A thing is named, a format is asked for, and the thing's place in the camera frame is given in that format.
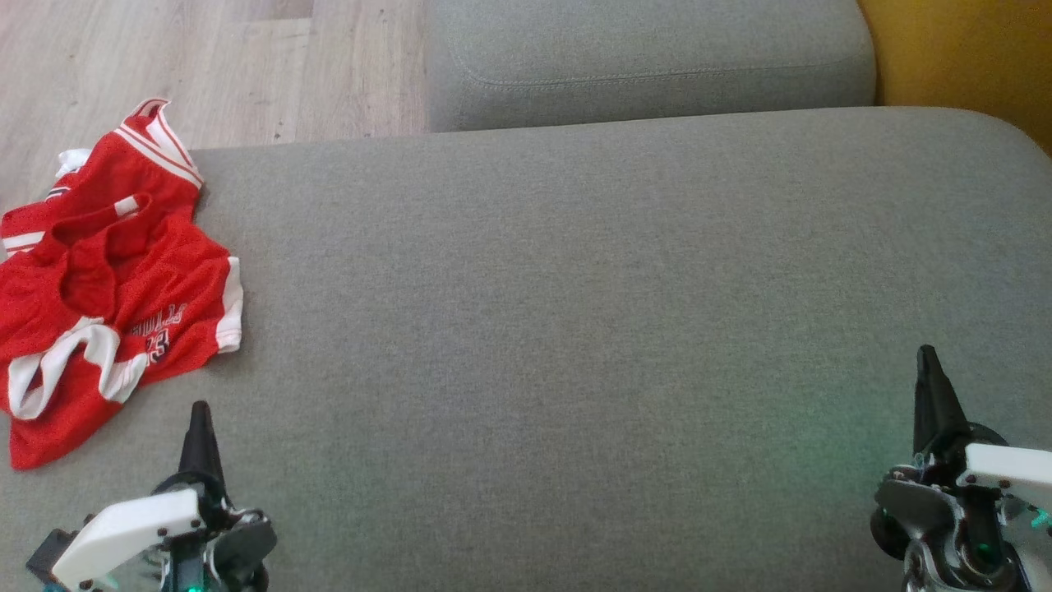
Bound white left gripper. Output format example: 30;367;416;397
51;400;278;592

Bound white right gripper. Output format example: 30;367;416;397
870;345;1052;592

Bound red mesh shorts white stripes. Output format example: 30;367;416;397
0;193;245;471

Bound red T-shirt white sleeves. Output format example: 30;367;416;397
0;99;205;256

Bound large grey sofa seat cushion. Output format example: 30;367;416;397
0;107;1052;592

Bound small grey sofa cushion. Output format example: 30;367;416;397
426;0;877;133

